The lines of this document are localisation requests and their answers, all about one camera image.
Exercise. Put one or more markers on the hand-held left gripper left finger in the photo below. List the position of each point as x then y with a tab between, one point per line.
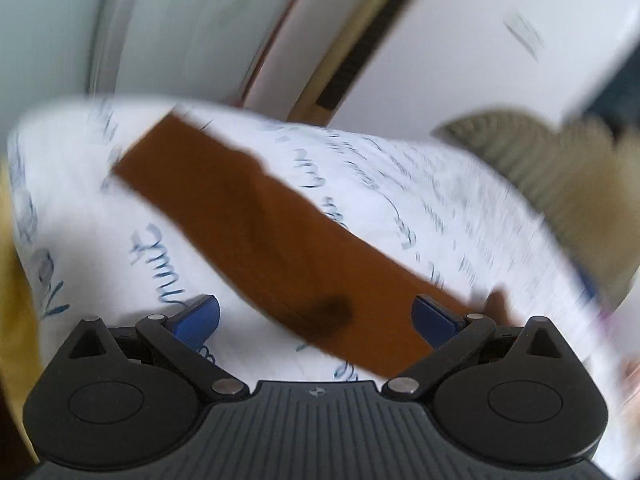
197	320

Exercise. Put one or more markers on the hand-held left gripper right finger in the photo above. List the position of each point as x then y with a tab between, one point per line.
432	321

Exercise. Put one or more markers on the brown knit garment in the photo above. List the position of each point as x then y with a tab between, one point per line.
260	230

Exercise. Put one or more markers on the white printed bed sheet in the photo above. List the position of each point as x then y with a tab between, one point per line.
425	195

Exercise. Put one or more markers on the yellow cloth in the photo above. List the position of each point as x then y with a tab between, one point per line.
15	285

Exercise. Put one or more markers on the beige ribbed cloth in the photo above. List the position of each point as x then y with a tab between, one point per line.
565	180

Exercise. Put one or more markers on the white panel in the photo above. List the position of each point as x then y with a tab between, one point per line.
475	35

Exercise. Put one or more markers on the wooden frame strip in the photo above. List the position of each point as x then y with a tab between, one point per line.
345	60

